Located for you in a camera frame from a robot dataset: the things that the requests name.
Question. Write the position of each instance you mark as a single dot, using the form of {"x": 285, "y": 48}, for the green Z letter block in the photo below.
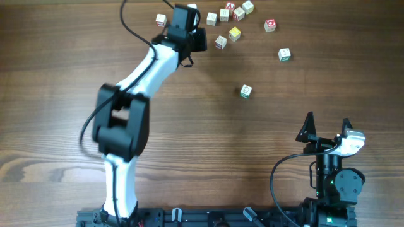
{"x": 284, "y": 54}

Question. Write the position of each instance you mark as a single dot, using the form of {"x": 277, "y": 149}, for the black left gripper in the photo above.
{"x": 199, "y": 40}

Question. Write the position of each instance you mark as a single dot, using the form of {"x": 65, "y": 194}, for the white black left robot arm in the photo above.
{"x": 122, "y": 119}

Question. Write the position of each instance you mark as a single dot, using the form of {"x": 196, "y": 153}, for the red side bird block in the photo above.
{"x": 220, "y": 42}

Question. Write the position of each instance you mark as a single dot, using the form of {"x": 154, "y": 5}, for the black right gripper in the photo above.
{"x": 319, "y": 144}

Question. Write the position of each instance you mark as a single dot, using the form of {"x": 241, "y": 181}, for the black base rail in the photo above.
{"x": 158, "y": 217}

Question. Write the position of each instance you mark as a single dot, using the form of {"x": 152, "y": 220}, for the red Q letter block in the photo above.
{"x": 270, "y": 25}

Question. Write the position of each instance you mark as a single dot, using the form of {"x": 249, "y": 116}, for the red white far-left block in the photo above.
{"x": 161, "y": 20}

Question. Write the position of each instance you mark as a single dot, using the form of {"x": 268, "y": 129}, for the green side animal block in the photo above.
{"x": 245, "y": 91}

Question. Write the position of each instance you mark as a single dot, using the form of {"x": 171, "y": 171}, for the white 8 number block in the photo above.
{"x": 211, "y": 19}

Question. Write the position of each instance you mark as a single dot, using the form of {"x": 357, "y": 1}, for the yellow K letter block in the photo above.
{"x": 234, "y": 34}

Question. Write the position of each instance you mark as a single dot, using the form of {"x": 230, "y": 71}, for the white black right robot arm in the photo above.
{"x": 337, "y": 188}

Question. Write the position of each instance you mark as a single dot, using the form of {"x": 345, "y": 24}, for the yellow S corner block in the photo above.
{"x": 248, "y": 7}

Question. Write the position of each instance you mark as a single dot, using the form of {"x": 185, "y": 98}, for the teal top 8 block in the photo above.
{"x": 224, "y": 15}

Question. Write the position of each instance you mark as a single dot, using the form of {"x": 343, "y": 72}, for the red A letter block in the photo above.
{"x": 230, "y": 6}

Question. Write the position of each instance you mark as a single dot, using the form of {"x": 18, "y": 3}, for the red U letter block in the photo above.
{"x": 238, "y": 14}

